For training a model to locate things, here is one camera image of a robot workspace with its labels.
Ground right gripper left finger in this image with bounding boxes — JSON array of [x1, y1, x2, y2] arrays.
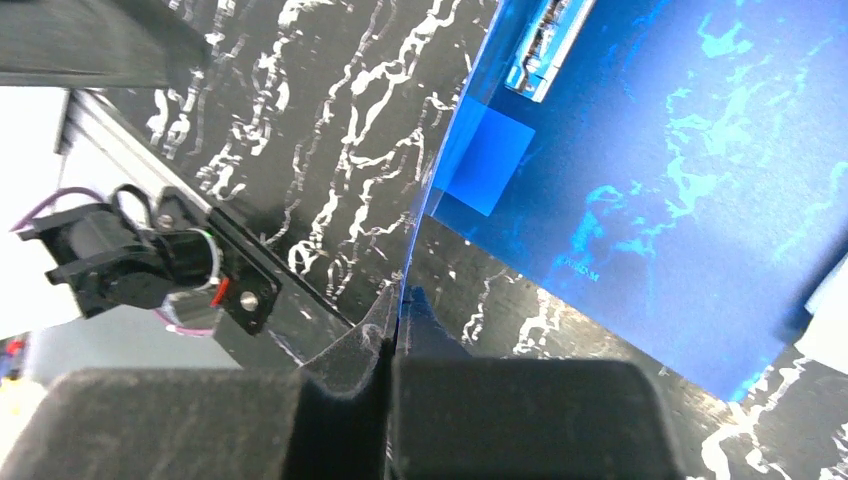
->
[[1, 285, 400, 479]]

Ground white printed paper files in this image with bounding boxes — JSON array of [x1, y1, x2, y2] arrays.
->
[[794, 256, 848, 374]]

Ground blue plastic folder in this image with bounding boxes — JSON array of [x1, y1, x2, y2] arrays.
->
[[426, 1, 847, 402]]

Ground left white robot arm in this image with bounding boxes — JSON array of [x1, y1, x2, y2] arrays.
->
[[10, 184, 228, 330]]

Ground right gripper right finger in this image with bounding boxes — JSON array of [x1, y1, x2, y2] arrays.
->
[[390, 286, 685, 479]]

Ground aluminium frame rail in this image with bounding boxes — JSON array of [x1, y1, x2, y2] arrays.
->
[[58, 90, 211, 222]]

